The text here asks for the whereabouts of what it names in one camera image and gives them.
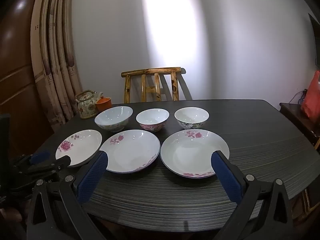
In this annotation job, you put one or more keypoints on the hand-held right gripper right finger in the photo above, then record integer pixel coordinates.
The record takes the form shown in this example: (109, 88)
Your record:
(226, 177)

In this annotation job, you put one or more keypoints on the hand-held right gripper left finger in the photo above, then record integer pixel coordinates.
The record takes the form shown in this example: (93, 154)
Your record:
(92, 177)

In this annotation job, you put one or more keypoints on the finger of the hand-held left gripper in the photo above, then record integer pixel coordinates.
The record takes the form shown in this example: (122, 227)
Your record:
(40, 156)
(53, 165)

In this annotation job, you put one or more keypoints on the small white pink-peony plate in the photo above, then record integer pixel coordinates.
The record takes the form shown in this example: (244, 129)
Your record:
(82, 142)

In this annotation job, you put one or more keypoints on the large white pink-floral plate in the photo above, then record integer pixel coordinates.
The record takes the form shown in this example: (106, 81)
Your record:
(190, 152)

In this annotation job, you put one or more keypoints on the medium white pink-floral plate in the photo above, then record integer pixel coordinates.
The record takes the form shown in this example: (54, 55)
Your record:
(132, 152)

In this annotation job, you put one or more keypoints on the pale blue floral bowl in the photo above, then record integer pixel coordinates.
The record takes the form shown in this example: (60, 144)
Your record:
(112, 117)

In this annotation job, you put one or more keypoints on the white dark-floral bowl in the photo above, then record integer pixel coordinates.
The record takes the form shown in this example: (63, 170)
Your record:
(191, 116)

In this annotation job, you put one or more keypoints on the pink floral bowl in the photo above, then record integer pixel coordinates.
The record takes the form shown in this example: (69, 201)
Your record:
(152, 116)

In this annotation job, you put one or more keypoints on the floral ceramic teapot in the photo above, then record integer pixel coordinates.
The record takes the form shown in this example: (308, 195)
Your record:
(86, 106)

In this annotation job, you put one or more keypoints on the orange cup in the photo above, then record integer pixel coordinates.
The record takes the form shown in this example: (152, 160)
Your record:
(103, 104)

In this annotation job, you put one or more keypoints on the brown wooden wardrobe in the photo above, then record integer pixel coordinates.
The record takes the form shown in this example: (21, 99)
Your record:
(17, 80)

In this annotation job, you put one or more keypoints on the dark wooden side cabinet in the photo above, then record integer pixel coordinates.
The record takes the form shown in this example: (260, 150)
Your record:
(292, 115)

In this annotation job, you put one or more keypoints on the beige patterned curtain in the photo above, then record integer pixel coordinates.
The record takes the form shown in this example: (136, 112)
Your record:
(55, 55)

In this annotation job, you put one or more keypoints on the red plastic bag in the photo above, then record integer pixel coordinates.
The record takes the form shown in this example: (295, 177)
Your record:
(312, 97)

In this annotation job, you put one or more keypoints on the wooden chair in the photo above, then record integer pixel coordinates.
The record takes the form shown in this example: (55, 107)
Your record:
(150, 71)

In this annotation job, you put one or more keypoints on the yellow wooden furniture frame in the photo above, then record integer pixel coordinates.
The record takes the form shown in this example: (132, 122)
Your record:
(307, 200)

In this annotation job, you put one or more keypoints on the dark wall screen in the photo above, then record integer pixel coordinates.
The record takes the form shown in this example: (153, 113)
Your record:
(316, 45)

